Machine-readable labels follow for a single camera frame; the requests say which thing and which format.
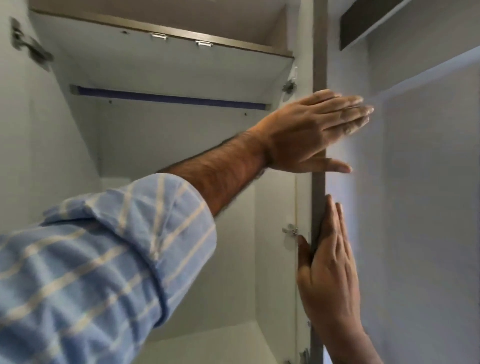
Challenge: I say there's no person's left hand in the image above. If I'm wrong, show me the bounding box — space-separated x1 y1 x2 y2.
249 89 375 174

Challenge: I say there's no white cabinet side panel grey edge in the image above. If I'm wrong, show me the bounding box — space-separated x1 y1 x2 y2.
255 0 330 364

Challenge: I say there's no blue striped shirt sleeve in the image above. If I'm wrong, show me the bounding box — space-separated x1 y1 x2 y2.
0 173 218 364

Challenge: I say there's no blue closet hanging rail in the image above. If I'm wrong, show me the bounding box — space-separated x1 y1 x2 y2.
70 85 271 112

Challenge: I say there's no large metal cabinet hinge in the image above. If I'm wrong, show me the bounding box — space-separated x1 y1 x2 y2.
10 16 55 72

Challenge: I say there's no person's left forearm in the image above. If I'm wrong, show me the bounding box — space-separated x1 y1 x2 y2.
157 128 271 218

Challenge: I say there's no white shelf with grey edge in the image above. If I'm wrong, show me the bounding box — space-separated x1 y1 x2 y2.
28 7 295 112

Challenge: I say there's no white wardrobe cabinet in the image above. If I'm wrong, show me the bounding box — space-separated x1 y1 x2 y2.
0 0 330 364

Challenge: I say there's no person's right hand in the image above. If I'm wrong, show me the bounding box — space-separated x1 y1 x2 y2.
297 194 367 338

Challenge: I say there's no person's right forearm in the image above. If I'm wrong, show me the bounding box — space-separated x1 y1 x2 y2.
314 325 384 364

